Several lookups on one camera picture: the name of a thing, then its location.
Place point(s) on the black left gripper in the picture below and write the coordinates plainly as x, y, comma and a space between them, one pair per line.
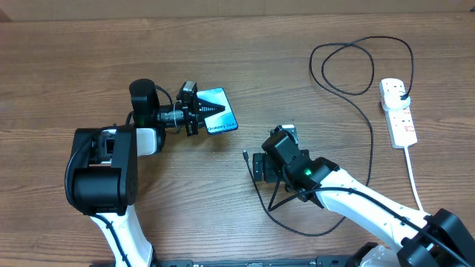
204, 110

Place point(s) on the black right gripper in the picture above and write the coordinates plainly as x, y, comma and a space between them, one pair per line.
262, 162

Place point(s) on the Samsung Galaxy smartphone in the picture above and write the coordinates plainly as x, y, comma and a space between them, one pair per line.
216, 111

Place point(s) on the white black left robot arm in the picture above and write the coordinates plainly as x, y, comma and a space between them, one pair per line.
101, 176

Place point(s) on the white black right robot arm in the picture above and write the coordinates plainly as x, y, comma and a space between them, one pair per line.
410, 237

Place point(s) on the white charger plug adapter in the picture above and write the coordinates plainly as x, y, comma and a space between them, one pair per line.
393, 101

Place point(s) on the white power strip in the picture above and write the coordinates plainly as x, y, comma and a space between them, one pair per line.
400, 123

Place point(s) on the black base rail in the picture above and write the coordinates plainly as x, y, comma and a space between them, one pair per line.
319, 261

